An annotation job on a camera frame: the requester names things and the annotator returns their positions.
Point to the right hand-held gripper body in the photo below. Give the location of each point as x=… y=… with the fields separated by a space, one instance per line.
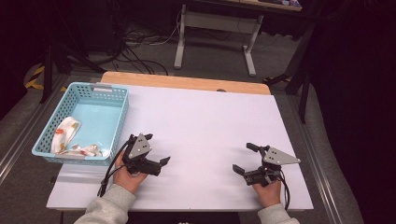
x=275 y=157

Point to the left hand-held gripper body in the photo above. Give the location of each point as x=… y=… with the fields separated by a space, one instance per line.
x=139 y=150

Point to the person's left hand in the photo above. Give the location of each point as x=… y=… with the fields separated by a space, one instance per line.
x=126 y=179

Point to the person's right hand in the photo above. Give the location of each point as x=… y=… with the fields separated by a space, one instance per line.
x=270 y=193

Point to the white table cover sheet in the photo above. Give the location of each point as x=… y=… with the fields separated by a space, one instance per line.
x=205 y=130

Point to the light blue plastic basket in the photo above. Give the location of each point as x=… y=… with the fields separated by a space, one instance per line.
x=93 y=113

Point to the white patterned cloth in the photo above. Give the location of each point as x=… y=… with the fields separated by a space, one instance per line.
x=66 y=135

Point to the black metal stand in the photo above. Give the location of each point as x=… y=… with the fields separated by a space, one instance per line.
x=295 y=71

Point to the black tripod stand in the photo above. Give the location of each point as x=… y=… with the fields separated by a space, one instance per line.
x=59 y=59

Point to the yellow black floor tape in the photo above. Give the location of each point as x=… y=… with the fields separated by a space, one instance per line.
x=35 y=77

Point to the wooden desk top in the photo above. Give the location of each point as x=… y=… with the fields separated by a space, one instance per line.
x=264 y=3

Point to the white metal desk frame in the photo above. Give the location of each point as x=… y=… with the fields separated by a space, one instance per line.
x=214 y=21

